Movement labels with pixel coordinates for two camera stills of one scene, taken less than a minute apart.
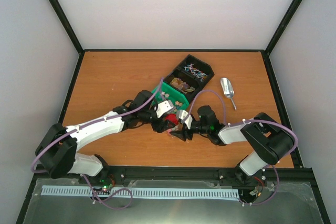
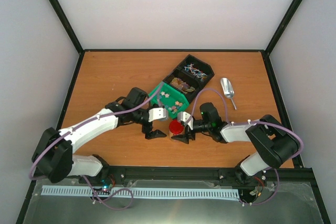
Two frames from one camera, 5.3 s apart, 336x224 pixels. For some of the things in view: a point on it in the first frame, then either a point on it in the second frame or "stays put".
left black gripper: x=161 y=126 -> x=156 y=133
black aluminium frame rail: x=112 y=174 stays put
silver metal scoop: x=228 y=89 stays put
